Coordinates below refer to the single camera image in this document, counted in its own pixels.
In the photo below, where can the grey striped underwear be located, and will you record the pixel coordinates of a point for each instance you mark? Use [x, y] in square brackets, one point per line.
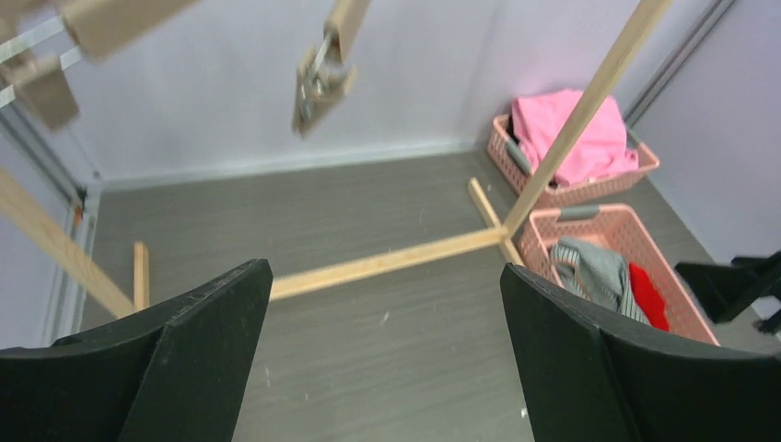
[596, 274]

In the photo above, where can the red underwear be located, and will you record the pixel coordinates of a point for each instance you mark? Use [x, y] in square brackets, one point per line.
[648, 298]

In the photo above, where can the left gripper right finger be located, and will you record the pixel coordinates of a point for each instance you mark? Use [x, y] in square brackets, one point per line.
[590, 374]

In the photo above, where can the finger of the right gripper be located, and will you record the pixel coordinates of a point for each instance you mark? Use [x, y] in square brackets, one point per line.
[725, 290]

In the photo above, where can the wooden clothes rack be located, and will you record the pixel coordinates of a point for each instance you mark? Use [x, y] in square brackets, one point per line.
[31, 219]

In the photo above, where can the beige clip hanger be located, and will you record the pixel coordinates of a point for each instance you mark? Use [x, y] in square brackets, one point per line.
[41, 86]
[103, 27]
[323, 78]

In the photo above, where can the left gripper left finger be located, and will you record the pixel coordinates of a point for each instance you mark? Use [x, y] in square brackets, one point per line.
[176, 371]

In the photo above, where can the near pink basket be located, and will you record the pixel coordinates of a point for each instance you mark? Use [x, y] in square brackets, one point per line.
[619, 228]

